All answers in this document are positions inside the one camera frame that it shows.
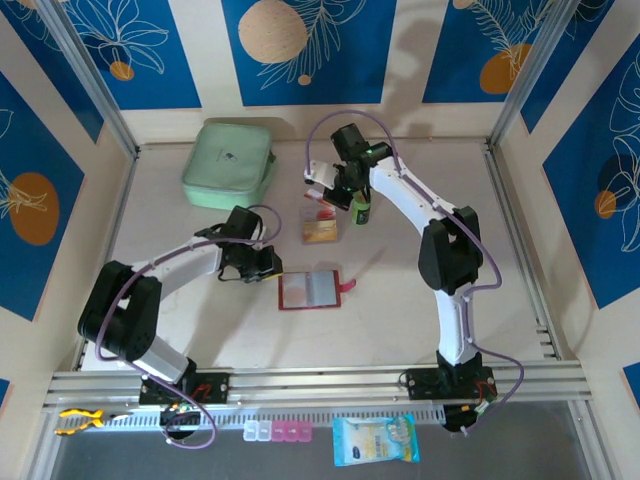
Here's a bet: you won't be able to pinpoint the red credit card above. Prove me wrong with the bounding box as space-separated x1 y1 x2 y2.
305 191 337 222

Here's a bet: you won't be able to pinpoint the gold credit card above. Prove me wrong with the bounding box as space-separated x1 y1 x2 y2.
303 222 341 244

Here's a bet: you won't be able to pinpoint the red leather card holder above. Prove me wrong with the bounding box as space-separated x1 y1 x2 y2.
277 269 358 312

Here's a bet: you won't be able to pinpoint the green canister with dark label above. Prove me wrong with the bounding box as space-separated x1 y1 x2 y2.
349 192 374 225

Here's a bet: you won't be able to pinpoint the mint green zipper pouch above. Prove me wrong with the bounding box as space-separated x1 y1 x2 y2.
180 118 278 212

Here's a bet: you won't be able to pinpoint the white pink pill organizer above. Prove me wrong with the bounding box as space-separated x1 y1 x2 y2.
242 420 315 444

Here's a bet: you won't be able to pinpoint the black base connector housing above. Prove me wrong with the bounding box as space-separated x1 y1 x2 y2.
158 402 201 444
442 403 494 435

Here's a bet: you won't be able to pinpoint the blue wet wipes pack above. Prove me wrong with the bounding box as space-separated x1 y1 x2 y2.
332 412 422 468

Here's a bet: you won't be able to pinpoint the yellow black pliers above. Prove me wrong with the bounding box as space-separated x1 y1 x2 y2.
55 408 134 437

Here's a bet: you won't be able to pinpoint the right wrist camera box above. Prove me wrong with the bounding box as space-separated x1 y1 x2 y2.
303 158 335 187

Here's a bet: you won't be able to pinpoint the aluminium mounting rail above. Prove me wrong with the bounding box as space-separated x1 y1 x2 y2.
42 360 594 414

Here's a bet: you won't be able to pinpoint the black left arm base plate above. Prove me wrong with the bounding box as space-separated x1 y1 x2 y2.
138 370 232 407

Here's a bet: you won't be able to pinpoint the aluminium table side rail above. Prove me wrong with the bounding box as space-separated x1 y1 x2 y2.
482 142 559 361
73 144 142 372

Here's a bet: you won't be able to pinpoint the slotted grey cable duct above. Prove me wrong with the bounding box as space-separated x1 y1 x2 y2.
54 405 446 430

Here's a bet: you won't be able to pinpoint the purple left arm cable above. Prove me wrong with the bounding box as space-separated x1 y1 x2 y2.
94 203 282 449

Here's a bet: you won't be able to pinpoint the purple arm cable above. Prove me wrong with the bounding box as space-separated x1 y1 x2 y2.
94 203 282 449
303 109 525 436

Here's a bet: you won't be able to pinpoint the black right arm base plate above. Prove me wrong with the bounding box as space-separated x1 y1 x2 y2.
405 366 499 402

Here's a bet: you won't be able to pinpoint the aluminium frame post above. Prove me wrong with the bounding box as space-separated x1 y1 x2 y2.
37 0 141 159
487 0 584 146

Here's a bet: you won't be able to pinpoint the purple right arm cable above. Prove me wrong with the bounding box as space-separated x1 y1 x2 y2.
303 109 525 436

